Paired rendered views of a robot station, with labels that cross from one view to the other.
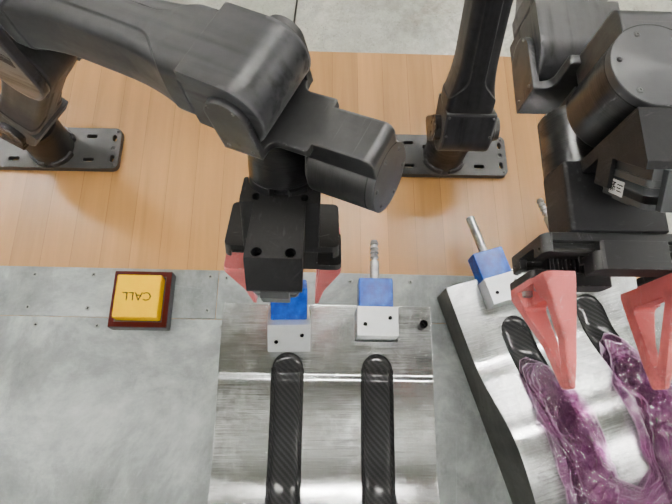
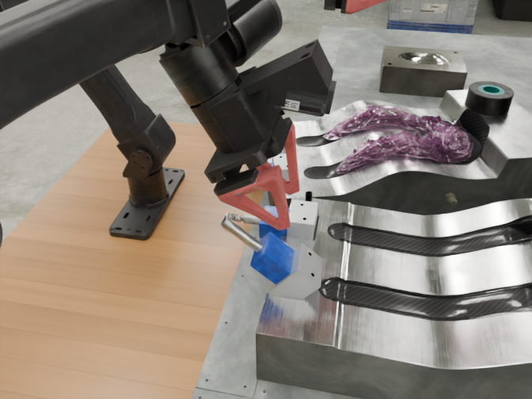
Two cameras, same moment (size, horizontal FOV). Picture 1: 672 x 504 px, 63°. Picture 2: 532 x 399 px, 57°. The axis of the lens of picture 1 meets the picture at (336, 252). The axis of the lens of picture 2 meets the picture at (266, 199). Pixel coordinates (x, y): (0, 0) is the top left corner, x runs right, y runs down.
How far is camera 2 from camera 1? 50 cm
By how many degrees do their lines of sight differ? 49
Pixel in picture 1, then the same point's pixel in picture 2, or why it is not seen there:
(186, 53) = not seen: outside the picture
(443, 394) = not seen: hidden behind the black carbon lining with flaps
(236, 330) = (288, 324)
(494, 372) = (345, 185)
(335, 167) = (249, 11)
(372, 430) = (391, 245)
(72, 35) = (36, 53)
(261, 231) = (281, 66)
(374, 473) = (427, 251)
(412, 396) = (364, 217)
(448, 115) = (146, 132)
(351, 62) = (14, 241)
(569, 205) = not seen: outside the picture
